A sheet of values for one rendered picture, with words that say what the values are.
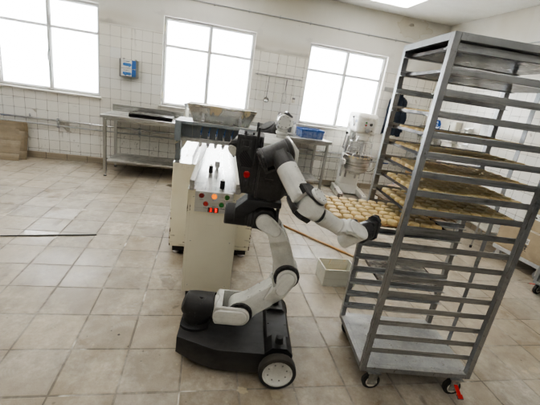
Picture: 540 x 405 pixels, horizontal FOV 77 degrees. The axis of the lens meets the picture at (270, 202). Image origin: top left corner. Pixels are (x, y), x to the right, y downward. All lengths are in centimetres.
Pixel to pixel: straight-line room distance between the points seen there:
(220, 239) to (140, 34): 423
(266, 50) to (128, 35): 208
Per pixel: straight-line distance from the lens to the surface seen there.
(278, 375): 201
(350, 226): 142
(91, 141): 622
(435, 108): 164
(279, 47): 599
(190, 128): 292
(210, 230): 230
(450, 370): 237
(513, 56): 183
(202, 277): 247
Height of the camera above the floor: 148
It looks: 18 degrees down
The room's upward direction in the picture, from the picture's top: 9 degrees clockwise
